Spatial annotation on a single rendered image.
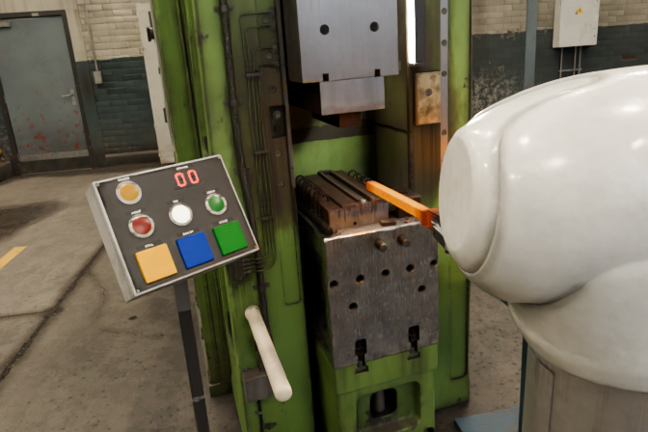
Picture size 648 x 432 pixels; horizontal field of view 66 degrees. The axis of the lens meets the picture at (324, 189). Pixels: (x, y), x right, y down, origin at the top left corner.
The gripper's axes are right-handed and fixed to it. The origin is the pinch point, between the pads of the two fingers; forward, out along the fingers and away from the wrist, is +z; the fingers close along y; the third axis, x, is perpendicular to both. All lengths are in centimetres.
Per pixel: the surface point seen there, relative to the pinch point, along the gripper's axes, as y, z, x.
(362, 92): 0, 44, 26
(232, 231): -43, 28, -5
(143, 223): -64, 24, 3
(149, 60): -67, 592, 30
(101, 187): -72, 27, 12
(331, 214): -11.9, 43.9, -10.2
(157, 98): -64, 591, -19
